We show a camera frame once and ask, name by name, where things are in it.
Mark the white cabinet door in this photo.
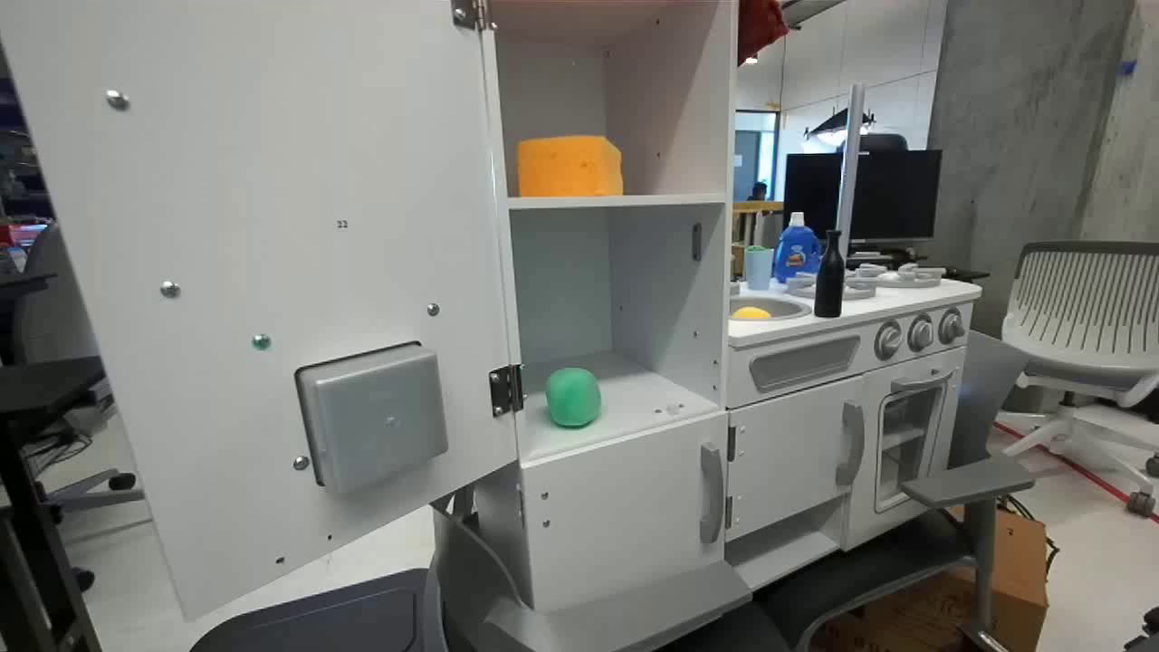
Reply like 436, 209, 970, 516
0, 0, 518, 615

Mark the round yellow sponge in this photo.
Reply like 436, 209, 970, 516
731, 304, 773, 321

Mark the orange rectangular sponge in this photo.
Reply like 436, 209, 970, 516
518, 133, 623, 197

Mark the blue detergent bottle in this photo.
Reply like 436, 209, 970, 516
773, 209, 821, 284

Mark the green ball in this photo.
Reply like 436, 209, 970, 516
547, 365, 600, 426

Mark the white toy kitchen unit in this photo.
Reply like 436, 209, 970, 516
447, 0, 977, 611

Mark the light blue cup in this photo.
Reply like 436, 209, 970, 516
745, 246, 773, 290

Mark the grey right stove burner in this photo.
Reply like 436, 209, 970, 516
854, 263, 947, 290

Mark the black computer monitor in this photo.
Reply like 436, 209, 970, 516
785, 133, 942, 240

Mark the grey metal pole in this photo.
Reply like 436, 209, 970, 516
837, 82, 865, 256

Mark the white mesh office chair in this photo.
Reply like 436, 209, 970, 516
1000, 240, 1159, 519

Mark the black office chair left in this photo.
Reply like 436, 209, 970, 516
0, 213, 140, 652

